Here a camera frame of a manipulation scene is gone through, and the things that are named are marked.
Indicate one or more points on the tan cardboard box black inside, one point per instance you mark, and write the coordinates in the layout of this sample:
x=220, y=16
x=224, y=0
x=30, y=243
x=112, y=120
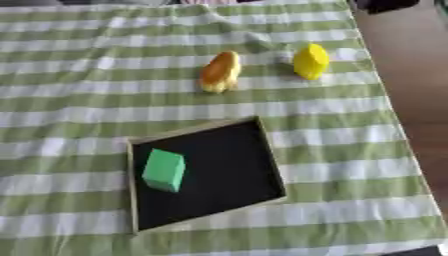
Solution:
x=227, y=173

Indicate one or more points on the orange yellow soft toy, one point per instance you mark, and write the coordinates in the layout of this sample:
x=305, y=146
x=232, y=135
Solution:
x=220, y=71

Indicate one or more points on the green rectangular block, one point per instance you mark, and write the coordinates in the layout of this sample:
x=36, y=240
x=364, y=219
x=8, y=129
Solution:
x=164, y=170

